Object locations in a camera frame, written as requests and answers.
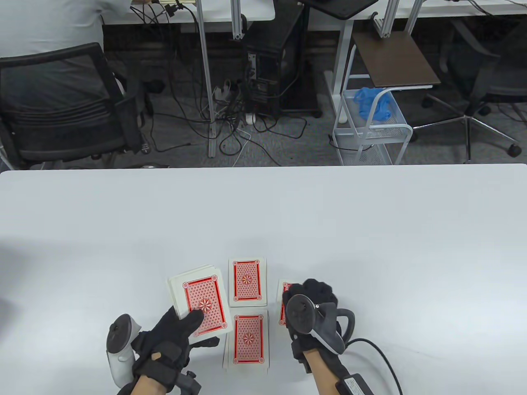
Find grey and white left controller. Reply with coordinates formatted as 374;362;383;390
106;314;142;387

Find blue plastic bag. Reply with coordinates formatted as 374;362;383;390
354;87;394;123

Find white wire cart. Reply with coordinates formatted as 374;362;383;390
333;43;413;166

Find black tray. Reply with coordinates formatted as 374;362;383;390
297;0;378;20

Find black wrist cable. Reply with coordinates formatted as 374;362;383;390
346;338;404;395

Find white power strip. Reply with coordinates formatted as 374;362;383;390
212;80;233;103

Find dark grey right controller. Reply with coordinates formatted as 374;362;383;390
285;294;356;356

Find black computer tower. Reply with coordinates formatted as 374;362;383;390
243;4;322;120

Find long aluminium profile post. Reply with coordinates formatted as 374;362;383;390
196;0;217;159

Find deck of red-backed playing cards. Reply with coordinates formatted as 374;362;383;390
167;265;234;339

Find person's left hand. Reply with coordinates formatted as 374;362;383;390
131;305;220;391

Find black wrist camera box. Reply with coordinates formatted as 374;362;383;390
334;374;375;395

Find person's right hand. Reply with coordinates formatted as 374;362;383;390
282;279;351;374

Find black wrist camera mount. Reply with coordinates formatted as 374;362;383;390
177;370;202;395

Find dark grey office chair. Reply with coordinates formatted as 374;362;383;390
412;19;527;163

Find person's right forearm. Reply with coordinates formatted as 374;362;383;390
303;348;346;395

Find person's left forearm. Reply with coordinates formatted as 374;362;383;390
117;374;169;395

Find tangle of black cables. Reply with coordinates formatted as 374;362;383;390
132;0;307;167

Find white office desk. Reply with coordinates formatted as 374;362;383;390
309;0;527;124
101;0;275;24

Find brown wooden board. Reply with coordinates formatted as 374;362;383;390
352;31;441;89

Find black mesh office chair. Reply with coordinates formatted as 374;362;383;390
0;42;153;170

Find short aluminium profile post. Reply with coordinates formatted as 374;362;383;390
231;0;244;41
403;0;424;35
373;0;400;38

